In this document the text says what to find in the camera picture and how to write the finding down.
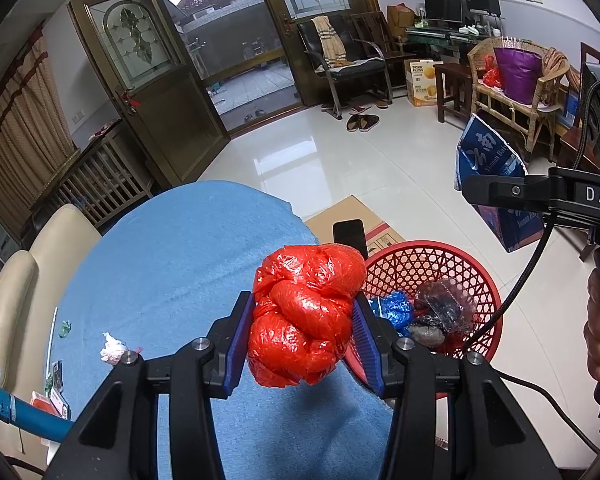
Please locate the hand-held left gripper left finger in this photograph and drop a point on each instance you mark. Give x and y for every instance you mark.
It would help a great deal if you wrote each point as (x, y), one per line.
(240, 345)

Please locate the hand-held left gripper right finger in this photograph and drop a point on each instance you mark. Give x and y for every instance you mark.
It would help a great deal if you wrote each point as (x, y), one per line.
(367, 350)

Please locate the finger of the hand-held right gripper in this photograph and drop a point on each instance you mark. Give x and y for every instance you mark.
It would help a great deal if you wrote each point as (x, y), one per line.
(505, 190)

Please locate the blue plastic bag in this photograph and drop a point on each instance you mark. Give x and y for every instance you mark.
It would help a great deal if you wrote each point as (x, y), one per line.
(395, 310)

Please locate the knotted red plastic bag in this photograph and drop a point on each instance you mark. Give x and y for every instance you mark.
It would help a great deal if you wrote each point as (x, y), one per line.
(300, 310)

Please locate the clear plastic wrapper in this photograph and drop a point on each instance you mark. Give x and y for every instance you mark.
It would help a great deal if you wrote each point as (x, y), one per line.
(460, 310)

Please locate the red plastic basket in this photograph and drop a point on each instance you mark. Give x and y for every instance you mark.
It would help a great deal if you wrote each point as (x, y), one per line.
(430, 265)

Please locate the white tissue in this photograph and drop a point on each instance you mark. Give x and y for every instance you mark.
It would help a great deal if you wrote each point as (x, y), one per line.
(112, 350)

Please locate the blue paper shopping bag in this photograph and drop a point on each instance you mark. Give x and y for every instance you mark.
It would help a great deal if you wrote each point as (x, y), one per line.
(490, 155)

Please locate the wicker armchair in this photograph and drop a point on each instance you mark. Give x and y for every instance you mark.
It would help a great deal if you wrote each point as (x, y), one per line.
(500, 105)

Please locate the blue tablecloth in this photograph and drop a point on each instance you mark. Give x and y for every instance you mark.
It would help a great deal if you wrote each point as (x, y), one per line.
(180, 260)

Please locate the red plastic carrier bag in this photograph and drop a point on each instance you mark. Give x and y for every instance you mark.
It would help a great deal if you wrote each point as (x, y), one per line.
(492, 75)

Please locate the purple bag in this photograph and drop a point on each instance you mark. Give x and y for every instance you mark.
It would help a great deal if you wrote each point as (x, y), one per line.
(517, 75)

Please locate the black smartphone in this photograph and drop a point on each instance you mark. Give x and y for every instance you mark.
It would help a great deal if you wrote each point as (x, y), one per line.
(350, 235)

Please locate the wooden stool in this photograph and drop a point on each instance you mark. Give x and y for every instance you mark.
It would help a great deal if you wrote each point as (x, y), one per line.
(452, 70)

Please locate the brown striped cloth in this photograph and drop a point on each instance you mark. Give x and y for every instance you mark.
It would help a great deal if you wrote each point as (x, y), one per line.
(560, 67)

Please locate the orange carton box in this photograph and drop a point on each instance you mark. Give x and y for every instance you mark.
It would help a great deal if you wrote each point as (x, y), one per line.
(420, 85)

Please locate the cardboard box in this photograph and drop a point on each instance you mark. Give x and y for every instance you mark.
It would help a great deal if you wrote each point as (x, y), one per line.
(345, 210)

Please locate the brown slipper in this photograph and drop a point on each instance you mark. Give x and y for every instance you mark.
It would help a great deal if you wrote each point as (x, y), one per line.
(369, 122)
(354, 122)

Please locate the glass computer desk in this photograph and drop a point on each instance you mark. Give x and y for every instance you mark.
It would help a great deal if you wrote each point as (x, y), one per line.
(450, 35)

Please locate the green candy wrapper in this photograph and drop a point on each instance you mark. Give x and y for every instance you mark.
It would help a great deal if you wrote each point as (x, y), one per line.
(65, 329)

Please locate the small black packet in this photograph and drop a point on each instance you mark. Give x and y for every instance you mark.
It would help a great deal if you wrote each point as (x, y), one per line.
(57, 375)

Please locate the white straw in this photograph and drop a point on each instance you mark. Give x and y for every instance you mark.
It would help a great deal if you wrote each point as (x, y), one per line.
(54, 332)

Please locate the white label card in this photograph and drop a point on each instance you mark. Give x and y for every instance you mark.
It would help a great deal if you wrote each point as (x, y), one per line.
(62, 405)

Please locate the black printer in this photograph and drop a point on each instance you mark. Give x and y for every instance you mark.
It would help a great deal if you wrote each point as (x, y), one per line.
(482, 4)

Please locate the black metal chair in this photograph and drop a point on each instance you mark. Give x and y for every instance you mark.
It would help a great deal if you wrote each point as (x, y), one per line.
(360, 67)

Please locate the black computer monitor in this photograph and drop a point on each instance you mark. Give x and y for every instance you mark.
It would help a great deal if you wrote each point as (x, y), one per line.
(442, 7)

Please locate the brown paper bag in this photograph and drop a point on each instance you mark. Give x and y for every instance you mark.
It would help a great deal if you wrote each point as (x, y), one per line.
(400, 20)

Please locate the orange packet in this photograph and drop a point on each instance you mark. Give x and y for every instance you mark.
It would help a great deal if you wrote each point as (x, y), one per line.
(42, 400)

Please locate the dark wooden chair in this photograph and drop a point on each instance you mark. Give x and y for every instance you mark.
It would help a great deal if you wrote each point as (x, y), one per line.
(375, 25)

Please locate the cream leather sofa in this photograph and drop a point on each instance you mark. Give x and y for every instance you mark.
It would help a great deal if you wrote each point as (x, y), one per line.
(55, 240)

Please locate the teal water bottle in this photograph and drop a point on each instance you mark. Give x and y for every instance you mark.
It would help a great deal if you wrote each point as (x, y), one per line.
(35, 412)

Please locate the wooden crib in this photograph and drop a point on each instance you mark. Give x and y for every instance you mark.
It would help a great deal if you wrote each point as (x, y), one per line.
(100, 175)

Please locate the open wooden glass door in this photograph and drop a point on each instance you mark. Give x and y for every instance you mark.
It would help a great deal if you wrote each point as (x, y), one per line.
(180, 125)

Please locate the striped beige towel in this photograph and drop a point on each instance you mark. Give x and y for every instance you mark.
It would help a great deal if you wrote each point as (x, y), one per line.
(330, 42)

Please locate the pair of dark shoes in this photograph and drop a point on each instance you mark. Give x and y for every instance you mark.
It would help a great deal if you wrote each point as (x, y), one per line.
(255, 114)

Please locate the red cloth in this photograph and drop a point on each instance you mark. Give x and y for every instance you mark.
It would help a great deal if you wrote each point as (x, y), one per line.
(104, 130)

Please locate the closed wooden glass door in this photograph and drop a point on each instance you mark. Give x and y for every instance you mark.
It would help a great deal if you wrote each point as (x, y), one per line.
(280, 50)

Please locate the beige curtains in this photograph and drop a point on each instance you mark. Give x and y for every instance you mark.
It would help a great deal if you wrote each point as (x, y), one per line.
(20, 135)

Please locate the white wall socket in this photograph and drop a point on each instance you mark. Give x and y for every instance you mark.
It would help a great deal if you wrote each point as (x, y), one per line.
(78, 116)

